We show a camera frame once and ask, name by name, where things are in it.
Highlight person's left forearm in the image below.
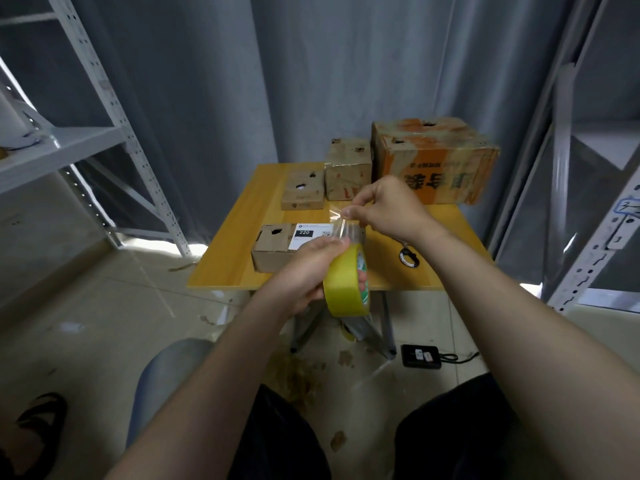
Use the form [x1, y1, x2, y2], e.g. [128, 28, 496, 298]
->
[105, 287, 313, 480]

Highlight black sandal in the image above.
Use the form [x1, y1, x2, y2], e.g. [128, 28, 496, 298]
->
[0, 391, 70, 468]

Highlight person's left hand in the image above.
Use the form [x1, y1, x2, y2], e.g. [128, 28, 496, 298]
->
[258, 235, 354, 317]

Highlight yellow tape roll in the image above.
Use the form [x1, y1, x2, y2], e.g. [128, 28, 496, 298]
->
[321, 219, 373, 319]

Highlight black power adapter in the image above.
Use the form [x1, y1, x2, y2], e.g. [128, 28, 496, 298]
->
[400, 343, 444, 371]

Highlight grey metal shelf unit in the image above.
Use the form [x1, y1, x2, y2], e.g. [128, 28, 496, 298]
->
[489, 0, 640, 317]
[0, 0, 194, 262]

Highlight large orange print cardboard box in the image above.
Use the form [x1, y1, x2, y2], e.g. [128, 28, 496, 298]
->
[371, 115, 502, 208]

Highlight black-handled scissors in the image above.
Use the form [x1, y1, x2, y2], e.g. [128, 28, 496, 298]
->
[392, 233, 422, 270]

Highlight black adapter cable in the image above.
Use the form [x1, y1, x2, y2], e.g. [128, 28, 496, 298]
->
[440, 349, 485, 366]

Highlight person's right forearm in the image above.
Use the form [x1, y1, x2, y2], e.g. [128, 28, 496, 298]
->
[414, 219, 640, 480]

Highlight small cardboard box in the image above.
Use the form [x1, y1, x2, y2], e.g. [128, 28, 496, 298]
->
[280, 163, 328, 212]

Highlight long white-labelled cardboard box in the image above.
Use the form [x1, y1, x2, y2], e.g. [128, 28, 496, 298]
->
[251, 221, 347, 275]

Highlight grey curtain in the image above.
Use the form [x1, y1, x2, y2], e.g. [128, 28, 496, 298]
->
[0, 0, 640, 251]

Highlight yellow wooden table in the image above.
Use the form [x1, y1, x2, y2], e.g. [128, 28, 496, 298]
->
[186, 161, 494, 359]

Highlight person's right hand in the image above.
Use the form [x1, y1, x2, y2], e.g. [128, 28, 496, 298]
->
[340, 175, 442, 247]

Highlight person's right leg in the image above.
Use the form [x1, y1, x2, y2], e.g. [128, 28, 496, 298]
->
[392, 371, 523, 480]

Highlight medium brown cardboard box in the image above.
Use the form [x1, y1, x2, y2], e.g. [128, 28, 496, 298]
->
[323, 137, 376, 203]

